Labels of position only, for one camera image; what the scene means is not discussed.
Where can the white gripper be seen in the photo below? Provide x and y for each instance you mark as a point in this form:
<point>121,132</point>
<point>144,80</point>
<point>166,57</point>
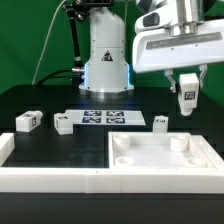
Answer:
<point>156,50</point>

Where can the white square tabletop panel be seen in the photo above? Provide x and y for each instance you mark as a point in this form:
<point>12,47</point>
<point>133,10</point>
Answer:
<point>156,150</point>

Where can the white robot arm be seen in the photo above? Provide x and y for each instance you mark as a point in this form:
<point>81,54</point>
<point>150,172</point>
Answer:
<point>171,34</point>

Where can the white U-shaped obstacle fence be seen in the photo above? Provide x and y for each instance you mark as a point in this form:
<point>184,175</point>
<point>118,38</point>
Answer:
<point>111,180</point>

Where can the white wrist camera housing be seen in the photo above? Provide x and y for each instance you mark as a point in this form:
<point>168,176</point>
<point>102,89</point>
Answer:
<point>153,20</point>

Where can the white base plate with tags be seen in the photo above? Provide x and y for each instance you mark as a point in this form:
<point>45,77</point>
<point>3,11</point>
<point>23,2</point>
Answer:
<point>106,117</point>

